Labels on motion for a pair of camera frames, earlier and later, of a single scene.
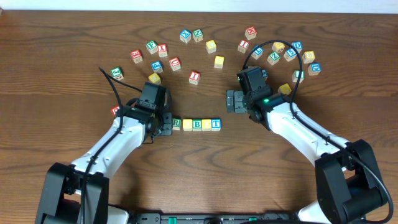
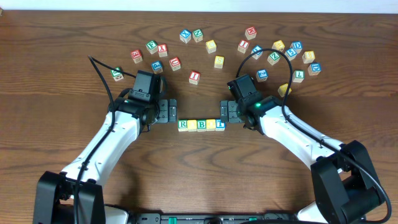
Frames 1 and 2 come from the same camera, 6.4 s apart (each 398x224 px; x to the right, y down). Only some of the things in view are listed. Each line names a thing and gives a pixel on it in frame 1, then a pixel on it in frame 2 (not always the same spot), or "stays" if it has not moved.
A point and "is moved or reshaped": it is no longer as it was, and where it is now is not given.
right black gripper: x=235 y=101 → x=229 y=112
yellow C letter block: x=211 y=46 stays
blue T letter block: x=216 y=124 is moved or reshaped
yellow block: x=284 y=89 stays
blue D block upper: x=297 y=45 stays
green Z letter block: x=273 y=58 stays
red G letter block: x=137 y=56 stays
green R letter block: x=176 y=124 is moved or reshaped
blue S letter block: x=290 y=54 stays
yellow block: x=187 y=124 is moved or reshaped
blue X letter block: x=185 y=36 stays
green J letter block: x=117 y=73 stays
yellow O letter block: x=206 y=124 is moved or reshaped
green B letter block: x=197 y=125 is moved or reshaped
